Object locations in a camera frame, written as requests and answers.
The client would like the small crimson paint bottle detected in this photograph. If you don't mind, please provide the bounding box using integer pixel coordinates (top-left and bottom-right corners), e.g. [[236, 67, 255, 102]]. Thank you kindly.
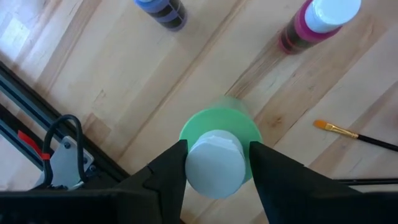
[[277, 0, 362, 55]]

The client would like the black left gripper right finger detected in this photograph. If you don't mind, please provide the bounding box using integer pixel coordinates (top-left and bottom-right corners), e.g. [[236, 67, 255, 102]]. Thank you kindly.
[[249, 141, 398, 224]]

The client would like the silver angle bracket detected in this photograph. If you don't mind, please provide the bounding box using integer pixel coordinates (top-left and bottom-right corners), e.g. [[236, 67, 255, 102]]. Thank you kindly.
[[34, 135, 95, 189]]

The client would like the black base cable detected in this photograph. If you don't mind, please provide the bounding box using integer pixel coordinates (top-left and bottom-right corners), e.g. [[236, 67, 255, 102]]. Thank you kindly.
[[42, 114, 90, 189]]

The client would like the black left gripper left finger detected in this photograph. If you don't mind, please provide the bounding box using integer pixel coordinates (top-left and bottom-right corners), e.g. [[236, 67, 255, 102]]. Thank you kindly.
[[0, 139, 189, 224]]

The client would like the red tape strip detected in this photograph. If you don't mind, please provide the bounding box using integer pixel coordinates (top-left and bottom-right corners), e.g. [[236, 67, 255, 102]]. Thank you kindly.
[[17, 130, 50, 160]]

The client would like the large green paint bottle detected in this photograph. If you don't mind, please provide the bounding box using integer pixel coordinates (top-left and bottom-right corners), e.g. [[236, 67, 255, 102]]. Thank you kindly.
[[179, 96, 264, 200]]

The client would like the small purple paint bottle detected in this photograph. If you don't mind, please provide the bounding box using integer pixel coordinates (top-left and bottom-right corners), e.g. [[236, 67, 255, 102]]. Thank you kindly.
[[134, 0, 188, 32]]

